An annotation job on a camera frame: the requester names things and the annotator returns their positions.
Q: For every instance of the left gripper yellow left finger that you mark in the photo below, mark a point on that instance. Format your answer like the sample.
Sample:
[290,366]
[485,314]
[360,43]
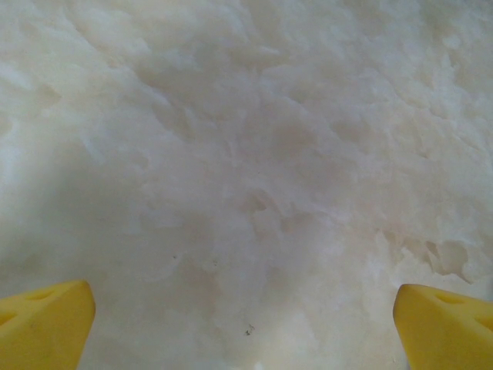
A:
[42,331]

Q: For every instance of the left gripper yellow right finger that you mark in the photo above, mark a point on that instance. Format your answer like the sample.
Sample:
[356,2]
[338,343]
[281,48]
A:
[447,335]

